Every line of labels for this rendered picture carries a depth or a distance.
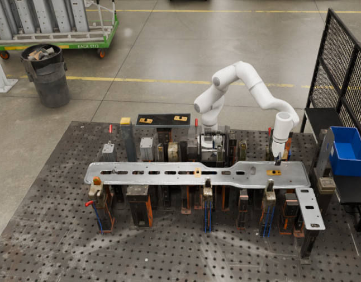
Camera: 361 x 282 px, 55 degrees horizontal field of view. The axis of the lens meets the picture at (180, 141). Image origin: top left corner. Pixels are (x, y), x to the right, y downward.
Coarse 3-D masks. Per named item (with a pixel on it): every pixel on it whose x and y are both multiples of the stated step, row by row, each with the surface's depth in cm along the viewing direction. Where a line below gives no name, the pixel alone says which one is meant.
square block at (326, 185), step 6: (318, 180) 201; (324, 180) 197; (330, 180) 196; (318, 186) 200; (324, 186) 194; (330, 186) 193; (318, 192) 201; (324, 192) 196; (330, 192) 195; (318, 198) 201; (324, 198) 199; (330, 198) 199; (318, 204) 203; (324, 204) 203; (324, 210) 206; (318, 216) 210; (324, 216) 210
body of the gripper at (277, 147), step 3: (273, 141) 198; (273, 144) 198; (276, 144) 192; (279, 144) 190; (282, 144) 190; (273, 147) 198; (276, 147) 192; (279, 147) 191; (282, 147) 191; (273, 150) 198; (276, 150) 193; (279, 150) 192; (282, 150) 192; (273, 153) 198; (276, 153) 194; (282, 153) 194; (276, 156) 195
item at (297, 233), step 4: (308, 208) 197; (300, 212) 201; (300, 216) 202; (296, 220) 209; (300, 220) 205; (296, 224) 209; (300, 224) 208; (292, 228) 215; (296, 228) 210; (300, 228) 210; (296, 232) 212; (300, 232) 212; (296, 236) 210; (300, 236) 210; (304, 236) 210
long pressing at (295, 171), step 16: (112, 176) 215; (128, 176) 214; (144, 176) 214; (160, 176) 213; (176, 176) 212; (192, 176) 212; (208, 176) 211; (224, 176) 211; (240, 176) 210; (256, 176) 209; (272, 176) 209; (288, 176) 208; (304, 176) 208
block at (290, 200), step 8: (288, 200) 197; (296, 200) 196; (288, 208) 196; (296, 208) 196; (280, 216) 212; (288, 216) 201; (280, 224) 213; (288, 224) 207; (280, 232) 212; (288, 232) 211
